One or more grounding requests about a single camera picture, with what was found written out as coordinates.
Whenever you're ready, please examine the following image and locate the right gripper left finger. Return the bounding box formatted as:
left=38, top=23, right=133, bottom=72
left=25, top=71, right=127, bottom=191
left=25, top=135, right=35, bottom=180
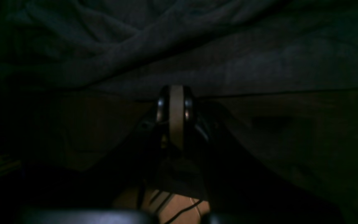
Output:
left=17, top=86, right=184, bottom=224

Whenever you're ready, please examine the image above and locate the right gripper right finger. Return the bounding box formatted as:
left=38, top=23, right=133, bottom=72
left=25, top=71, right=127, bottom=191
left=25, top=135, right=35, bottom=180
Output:
left=184, top=87, right=345, bottom=224

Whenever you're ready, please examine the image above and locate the black table cloth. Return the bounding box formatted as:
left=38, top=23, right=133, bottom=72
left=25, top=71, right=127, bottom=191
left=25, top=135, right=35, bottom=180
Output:
left=3, top=88, right=358, bottom=224

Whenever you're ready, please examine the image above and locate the dark grey long-sleeve T-shirt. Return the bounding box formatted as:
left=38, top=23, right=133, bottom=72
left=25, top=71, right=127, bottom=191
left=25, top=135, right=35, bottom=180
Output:
left=0, top=0, right=358, bottom=100

